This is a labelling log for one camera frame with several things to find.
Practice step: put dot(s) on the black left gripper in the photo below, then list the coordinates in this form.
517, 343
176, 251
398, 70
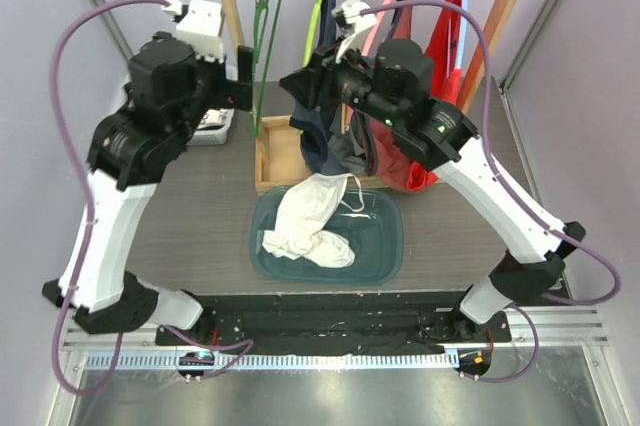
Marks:
234, 93

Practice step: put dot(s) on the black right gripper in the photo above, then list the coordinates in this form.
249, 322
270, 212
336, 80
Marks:
318, 78

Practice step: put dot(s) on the navy blue tank top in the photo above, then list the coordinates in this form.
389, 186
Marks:
313, 126

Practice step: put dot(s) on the lime green hanger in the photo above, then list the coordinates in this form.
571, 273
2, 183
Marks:
313, 27

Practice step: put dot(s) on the white tank top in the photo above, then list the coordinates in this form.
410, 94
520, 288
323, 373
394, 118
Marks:
305, 209

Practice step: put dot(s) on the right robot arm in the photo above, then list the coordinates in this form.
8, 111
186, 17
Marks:
394, 89

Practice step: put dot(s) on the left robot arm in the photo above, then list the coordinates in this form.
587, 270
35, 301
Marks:
172, 85

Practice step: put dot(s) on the yellow hanger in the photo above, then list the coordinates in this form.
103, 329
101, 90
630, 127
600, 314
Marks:
344, 119

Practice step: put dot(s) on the grey tank top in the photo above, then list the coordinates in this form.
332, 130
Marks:
354, 148

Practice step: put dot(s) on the maroon tank top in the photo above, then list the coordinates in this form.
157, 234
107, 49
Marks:
392, 166

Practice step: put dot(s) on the red tank top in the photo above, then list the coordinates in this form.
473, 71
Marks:
441, 50

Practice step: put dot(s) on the light blue hanger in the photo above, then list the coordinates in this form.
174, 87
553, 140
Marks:
461, 40

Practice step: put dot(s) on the white plastic basket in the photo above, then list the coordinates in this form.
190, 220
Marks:
208, 125

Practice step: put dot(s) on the teal plastic bin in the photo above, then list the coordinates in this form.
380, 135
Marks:
375, 235

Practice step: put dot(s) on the white slotted cable duct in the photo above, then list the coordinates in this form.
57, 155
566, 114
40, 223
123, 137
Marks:
184, 360

